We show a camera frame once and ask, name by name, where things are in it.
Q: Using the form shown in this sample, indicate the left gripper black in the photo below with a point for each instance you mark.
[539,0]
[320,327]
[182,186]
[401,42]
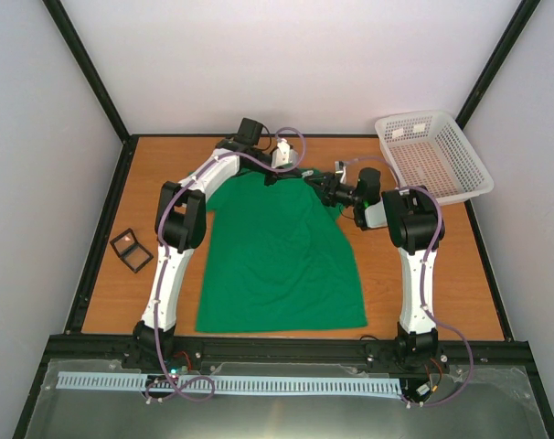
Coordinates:
[276,176]

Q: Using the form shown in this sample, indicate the black open brooch box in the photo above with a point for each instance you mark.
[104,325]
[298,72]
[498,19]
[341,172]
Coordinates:
[130,251]

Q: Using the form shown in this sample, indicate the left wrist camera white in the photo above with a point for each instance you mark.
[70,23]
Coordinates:
[284,156]

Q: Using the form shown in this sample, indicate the right black frame post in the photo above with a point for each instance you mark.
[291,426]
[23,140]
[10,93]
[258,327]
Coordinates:
[514,29]

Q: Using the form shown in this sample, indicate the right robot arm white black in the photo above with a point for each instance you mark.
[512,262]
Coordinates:
[416,227]

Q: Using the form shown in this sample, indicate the white perforated plastic basket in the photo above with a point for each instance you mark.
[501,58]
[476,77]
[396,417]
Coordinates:
[428,148]

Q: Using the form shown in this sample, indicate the green t-shirt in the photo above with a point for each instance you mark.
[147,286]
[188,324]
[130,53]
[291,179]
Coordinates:
[277,261]

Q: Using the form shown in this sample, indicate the black aluminium rail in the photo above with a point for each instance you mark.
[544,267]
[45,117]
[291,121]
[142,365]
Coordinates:
[202,353]

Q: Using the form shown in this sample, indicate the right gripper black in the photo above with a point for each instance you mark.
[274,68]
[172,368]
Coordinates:
[329,183]

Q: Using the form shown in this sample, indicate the light blue cable duct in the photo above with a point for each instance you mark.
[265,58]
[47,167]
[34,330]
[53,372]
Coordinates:
[232,385]

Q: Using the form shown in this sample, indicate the small circuit board with led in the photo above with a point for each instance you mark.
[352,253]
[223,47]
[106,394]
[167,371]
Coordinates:
[178,368]

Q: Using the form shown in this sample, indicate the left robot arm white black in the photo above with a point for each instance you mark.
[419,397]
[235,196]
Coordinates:
[181,221]

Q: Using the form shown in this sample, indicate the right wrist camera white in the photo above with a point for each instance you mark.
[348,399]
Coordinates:
[340,171]

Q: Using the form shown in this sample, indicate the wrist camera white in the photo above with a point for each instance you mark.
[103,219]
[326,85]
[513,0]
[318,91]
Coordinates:
[284,156]
[340,171]

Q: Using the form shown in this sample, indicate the left black frame post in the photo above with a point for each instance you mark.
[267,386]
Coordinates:
[71,37]

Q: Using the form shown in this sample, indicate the black frame post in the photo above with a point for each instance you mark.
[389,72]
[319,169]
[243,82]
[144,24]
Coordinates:
[71,37]
[514,29]

